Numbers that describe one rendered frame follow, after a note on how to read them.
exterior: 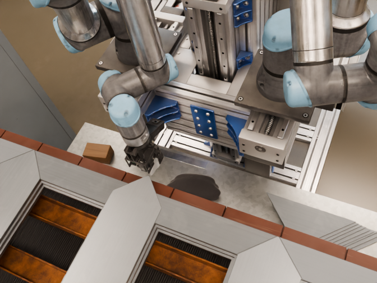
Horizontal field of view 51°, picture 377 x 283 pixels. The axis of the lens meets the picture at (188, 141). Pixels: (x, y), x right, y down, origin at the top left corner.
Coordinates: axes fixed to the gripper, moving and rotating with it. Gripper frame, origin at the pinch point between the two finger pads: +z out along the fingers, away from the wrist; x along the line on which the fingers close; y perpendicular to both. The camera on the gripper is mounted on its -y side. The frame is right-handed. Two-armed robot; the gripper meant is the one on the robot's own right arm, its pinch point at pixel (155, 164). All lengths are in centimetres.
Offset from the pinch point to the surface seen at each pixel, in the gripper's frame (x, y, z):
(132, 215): 0.6, 18.3, 0.8
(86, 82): -113, -77, 85
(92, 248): -6.1, 31.9, 0.9
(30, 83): -82, -25, 16
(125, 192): -5.2, 12.1, 0.7
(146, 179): -0.8, 5.7, 0.8
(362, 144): 66, -85, 86
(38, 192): -35.2, 21.8, 3.2
